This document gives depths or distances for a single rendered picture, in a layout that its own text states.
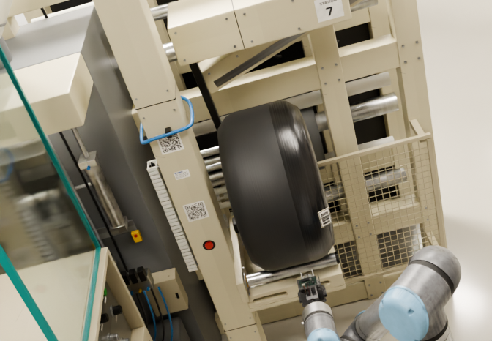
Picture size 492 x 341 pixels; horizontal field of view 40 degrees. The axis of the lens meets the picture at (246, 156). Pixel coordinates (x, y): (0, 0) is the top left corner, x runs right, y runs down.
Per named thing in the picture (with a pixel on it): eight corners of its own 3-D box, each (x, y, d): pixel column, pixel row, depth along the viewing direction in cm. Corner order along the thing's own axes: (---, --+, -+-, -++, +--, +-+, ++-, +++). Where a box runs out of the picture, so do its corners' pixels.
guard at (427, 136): (258, 306, 318) (217, 190, 281) (257, 304, 320) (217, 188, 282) (446, 259, 313) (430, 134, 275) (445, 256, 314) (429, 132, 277)
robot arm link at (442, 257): (446, 218, 158) (353, 311, 215) (419, 254, 152) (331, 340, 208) (487, 251, 155) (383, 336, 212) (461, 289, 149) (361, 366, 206)
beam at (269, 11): (180, 69, 234) (166, 28, 226) (179, 39, 255) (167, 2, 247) (353, 20, 230) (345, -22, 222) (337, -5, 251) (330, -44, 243)
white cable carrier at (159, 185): (189, 272, 251) (146, 169, 225) (188, 263, 255) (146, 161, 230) (200, 269, 251) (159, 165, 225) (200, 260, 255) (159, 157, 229)
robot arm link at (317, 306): (336, 330, 203) (304, 337, 203) (334, 319, 207) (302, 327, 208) (330, 306, 199) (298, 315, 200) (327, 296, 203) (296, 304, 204)
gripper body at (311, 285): (318, 272, 214) (325, 295, 203) (324, 293, 217) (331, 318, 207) (295, 278, 214) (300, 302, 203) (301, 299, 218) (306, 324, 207)
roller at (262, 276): (246, 289, 245) (242, 277, 245) (246, 285, 250) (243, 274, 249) (340, 265, 243) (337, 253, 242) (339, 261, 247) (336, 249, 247)
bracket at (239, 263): (242, 304, 245) (236, 285, 240) (234, 234, 278) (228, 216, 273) (252, 301, 245) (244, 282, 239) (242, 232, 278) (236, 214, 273)
